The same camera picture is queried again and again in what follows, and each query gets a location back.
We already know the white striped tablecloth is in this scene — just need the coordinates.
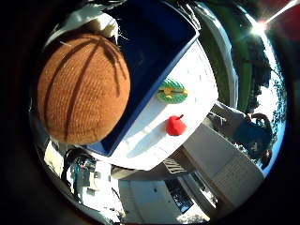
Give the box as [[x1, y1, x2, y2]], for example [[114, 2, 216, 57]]
[[90, 39, 219, 172]]

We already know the knitted green round toy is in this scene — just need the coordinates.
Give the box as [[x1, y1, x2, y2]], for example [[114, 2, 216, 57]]
[[156, 78, 189, 105]]

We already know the knitted orange basketball toy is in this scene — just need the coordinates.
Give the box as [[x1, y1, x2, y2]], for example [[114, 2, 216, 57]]
[[37, 32, 131, 146]]

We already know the blue plastic container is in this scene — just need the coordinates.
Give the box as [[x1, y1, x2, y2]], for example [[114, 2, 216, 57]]
[[83, 0, 201, 158]]

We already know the person in blue shirt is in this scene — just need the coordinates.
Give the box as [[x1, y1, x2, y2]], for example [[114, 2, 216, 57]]
[[215, 102, 277, 171]]

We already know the knitted red apple toy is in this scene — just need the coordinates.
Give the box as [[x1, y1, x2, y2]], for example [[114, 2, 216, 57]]
[[165, 113, 188, 137]]

